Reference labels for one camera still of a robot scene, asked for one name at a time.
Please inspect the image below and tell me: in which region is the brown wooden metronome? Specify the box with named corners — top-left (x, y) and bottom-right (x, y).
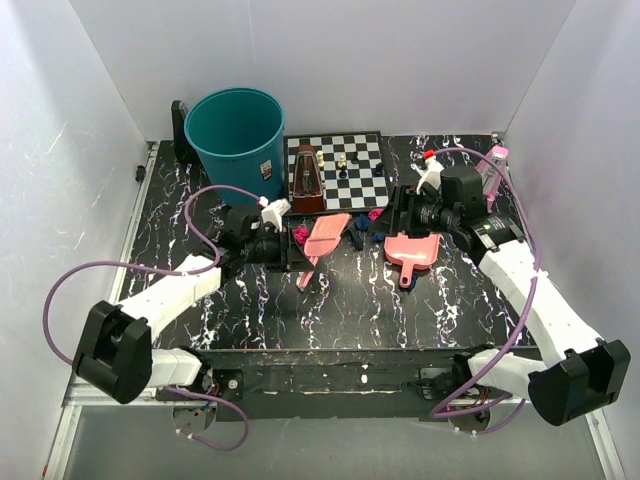
top-left (291, 145), bottom-right (326, 214)

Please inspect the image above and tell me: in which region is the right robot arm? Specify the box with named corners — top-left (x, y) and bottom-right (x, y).
top-left (371, 166), bottom-right (631, 426)

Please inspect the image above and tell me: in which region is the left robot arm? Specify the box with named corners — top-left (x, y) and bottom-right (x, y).
top-left (72, 199), bottom-right (313, 404)

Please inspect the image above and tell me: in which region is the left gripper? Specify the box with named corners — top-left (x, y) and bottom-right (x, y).
top-left (242, 226), bottom-right (314, 274)

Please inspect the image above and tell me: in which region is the magenta paper scrap left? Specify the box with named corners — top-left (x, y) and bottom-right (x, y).
top-left (293, 225), bottom-right (311, 246)

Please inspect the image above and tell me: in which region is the black metronome behind bucket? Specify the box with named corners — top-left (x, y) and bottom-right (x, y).
top-left (170, 100), bottom-right (200, 165)

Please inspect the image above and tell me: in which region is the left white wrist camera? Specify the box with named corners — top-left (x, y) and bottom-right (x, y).
top-left (258, 196), bottom-right (291, 232)

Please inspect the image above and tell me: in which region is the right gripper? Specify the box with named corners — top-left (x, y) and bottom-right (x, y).
top-left (367, 184), bottom-right (458, 239)

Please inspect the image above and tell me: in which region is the black chess piece right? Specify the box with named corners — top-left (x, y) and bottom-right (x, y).
top-left (373, 162), bottom-right (384, 177)

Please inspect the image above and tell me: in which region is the teal plastic bucket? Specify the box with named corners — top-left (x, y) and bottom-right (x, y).
top-left (184, 87), bottom-right (286, 205)

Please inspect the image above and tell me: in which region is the pink dustpan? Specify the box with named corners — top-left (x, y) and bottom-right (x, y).
top-left (384, 233), bottom-right (441, 288)

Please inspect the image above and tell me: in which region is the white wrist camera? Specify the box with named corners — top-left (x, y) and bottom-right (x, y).
top-left (416, 149), bottom-right (444, 196)
top-left (258, 196), bottom-right (291, 232)

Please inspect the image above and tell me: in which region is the pink hand brush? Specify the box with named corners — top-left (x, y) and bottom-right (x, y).
top-left (296, 213), bottom-right (351, 291)

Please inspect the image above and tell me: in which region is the pink metronome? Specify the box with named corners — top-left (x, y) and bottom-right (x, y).
top-left (476, 145), bottom-right (509, 211)

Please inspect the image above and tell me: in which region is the blue paper scrap centre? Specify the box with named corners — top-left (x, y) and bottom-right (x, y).
top-left (354, 214), bottom-right (371, 232)

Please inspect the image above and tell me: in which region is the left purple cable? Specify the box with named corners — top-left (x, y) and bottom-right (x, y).
top-left (43, 184), bottom-right (251, 453)

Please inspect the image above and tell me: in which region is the black and white chessboard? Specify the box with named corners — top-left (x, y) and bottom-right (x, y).
top-left (284, 131), bottom-right (391, 212)

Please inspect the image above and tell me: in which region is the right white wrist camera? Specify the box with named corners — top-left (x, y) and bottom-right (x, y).
top-left (416, 149), bottom-right (444, 196)

